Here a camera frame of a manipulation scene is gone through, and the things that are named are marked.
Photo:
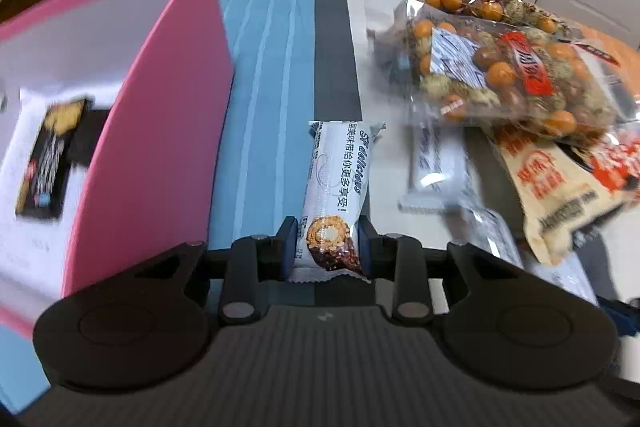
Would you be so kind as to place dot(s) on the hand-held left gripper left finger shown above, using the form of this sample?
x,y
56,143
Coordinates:
x,y
289,252

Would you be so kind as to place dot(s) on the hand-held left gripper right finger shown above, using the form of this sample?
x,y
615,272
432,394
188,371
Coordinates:
x,y
366,249

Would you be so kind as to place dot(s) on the pink cardboard box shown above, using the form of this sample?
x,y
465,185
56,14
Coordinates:
x,y
150,117

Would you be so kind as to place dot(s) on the black snack packet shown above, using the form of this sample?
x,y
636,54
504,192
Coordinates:
x,y
47,157

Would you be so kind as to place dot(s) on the beige red print snack packet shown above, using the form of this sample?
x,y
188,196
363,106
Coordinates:
x,y
542,187

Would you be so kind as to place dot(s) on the blue striped bedsheet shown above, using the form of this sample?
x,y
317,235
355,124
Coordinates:
x,y
272,57

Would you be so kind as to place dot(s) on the red and white snack packet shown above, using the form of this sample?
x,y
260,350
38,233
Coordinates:
x,y
617,159

